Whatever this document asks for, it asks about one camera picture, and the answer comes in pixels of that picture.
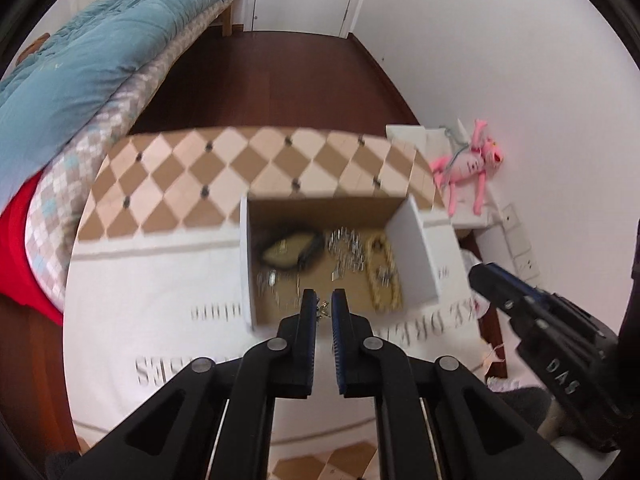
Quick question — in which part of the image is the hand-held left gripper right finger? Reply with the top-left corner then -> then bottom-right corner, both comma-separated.
331,288 -> 581,480

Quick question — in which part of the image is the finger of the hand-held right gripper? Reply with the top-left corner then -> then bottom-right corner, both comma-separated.
468,261 -> 551,331

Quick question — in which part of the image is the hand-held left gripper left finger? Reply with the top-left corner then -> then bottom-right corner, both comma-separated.
62,288 -> 319,480

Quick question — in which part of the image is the silver chain bracelet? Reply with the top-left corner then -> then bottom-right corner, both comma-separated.
325,227 -> 368,278

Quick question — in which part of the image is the cardboard box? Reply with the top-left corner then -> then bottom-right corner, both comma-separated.
239,195 -> 443,332

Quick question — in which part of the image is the pink plush toy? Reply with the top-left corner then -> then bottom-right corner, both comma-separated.
431,118 -> 505,217

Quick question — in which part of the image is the checked printed table cloth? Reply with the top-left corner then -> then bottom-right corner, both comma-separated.
62,127 -> 501,480

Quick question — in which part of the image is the bed with checked sheet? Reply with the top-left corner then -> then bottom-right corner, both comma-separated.
22,0 -> 236,311

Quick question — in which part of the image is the red blanket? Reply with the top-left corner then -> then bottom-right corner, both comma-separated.
0,170 -> 66,326

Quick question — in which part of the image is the blue quilt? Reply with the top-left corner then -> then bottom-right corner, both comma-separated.
0,0 -> 251,211

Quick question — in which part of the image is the brown wooden object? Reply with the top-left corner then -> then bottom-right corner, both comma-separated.
15,32 -> 51,66

